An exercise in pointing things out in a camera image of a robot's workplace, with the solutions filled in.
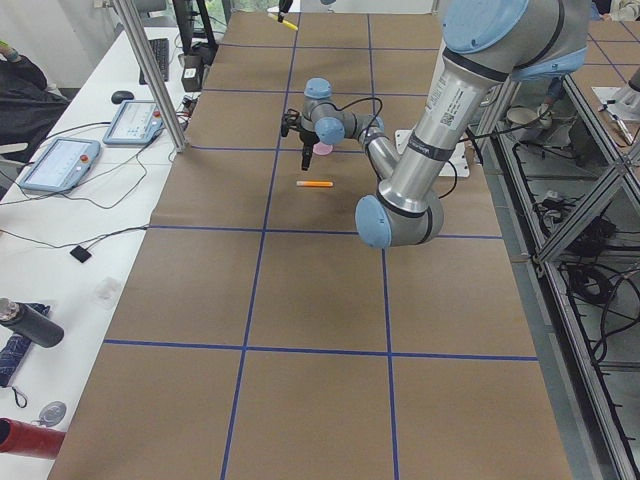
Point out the small black square device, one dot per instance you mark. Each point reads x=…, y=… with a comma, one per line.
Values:
x=80, y=253

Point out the teach pendant tablet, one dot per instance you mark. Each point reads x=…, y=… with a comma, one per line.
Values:
x=136, y=123
x=63, y=164

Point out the red bottle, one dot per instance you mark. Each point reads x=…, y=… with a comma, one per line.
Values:
x=24, y=439

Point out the black box with label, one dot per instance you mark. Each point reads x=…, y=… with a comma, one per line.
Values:
x=192, y=74

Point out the person in dark jacket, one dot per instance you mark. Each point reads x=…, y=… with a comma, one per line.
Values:
x=28, y=109

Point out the black water bottle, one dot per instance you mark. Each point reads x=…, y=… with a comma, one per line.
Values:
x=24, y=319

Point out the near teach pendant tablet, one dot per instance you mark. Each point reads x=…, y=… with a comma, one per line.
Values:
x=63, y=164

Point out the orange highlighter pen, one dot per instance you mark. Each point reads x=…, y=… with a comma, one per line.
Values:
x=314, y=184

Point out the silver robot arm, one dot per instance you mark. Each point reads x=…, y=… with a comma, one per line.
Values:
x=485, y=44

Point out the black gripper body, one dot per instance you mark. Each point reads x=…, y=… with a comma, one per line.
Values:
x=285, y=4
x=306, y=138

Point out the black computer mouse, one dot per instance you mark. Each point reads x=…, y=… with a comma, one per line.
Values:
x=120, y=96

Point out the black monitor stand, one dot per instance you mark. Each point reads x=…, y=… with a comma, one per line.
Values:
x=195, y=30

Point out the blue folded umbrella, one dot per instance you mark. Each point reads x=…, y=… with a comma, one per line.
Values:
x=15, y=349

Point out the yellow highlighter pen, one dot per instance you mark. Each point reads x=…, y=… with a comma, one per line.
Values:
x=283, y=21

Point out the black keyboard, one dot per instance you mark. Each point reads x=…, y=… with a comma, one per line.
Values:
x=160, y=48

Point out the far teach pendant tablet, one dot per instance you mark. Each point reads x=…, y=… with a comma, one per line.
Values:
x=136, y=123

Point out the pink mesh pen holder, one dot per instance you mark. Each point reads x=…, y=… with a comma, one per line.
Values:
x=322, y=149

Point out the aluminium frame post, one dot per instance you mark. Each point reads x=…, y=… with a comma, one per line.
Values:
x=129, y=17

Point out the round silver keychain tag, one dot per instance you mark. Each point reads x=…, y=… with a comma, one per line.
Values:
x=52, y=414

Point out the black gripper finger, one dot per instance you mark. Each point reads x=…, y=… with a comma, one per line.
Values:
x=307, y=154

